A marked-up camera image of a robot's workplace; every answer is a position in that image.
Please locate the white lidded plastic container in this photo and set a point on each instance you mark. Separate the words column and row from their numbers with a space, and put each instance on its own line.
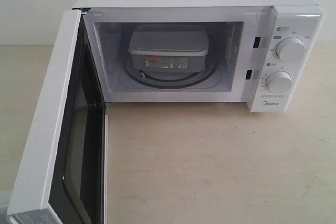
column 169, row 48

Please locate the white microwave door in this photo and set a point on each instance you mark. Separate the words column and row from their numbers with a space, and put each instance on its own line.
column 62, row 176

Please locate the white microwave oven body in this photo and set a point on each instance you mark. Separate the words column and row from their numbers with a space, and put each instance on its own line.
column 243, row 36

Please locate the glass turntable plate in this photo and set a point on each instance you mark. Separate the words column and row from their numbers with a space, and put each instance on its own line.
column 169, row 72

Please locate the lower white timer knob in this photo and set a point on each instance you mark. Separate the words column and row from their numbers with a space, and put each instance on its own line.
column 279, row 82

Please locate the upper white power knob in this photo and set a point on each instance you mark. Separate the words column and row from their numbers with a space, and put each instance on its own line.
column 290, row 49

